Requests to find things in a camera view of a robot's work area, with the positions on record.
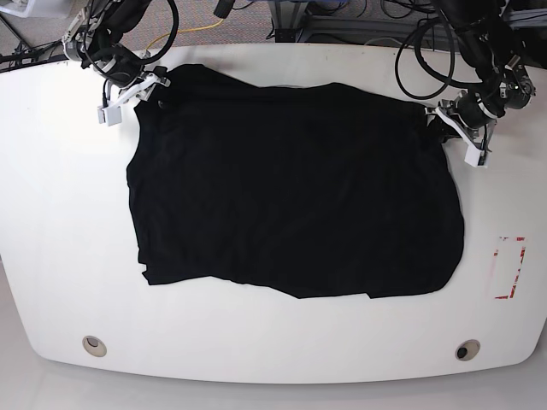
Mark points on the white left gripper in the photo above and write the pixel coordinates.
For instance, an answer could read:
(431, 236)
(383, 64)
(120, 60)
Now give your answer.
(464, 119)

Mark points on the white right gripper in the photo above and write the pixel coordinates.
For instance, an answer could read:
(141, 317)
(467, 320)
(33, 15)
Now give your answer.
(140, 87)

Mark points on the black T-shirt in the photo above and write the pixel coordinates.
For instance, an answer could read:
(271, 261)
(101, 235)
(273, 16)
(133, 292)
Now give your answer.
(313, 192)

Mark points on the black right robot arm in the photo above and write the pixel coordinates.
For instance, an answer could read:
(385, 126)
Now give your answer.
(94, 40)

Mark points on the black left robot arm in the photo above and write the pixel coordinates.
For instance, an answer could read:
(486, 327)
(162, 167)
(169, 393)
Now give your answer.
(485, 66)

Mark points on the red tape marking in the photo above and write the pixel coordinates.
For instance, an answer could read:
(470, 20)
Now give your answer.
(506, 267)

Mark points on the right table grommet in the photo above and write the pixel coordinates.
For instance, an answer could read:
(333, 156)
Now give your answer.
(467, 350)

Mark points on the table grommet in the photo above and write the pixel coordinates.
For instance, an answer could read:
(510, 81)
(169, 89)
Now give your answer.
(94, 346)
(467, 350)

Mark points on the left table grommet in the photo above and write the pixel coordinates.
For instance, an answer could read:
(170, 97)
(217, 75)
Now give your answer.
(94, 346)

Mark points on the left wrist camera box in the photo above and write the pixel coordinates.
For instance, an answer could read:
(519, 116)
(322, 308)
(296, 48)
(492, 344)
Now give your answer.
(476, 157)

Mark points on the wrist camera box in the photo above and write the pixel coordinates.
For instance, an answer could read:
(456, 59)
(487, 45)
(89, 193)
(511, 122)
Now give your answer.
(110, 115)
(476, 157)

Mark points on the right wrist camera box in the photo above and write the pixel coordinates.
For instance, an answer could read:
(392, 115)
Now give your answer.
(110, 115)

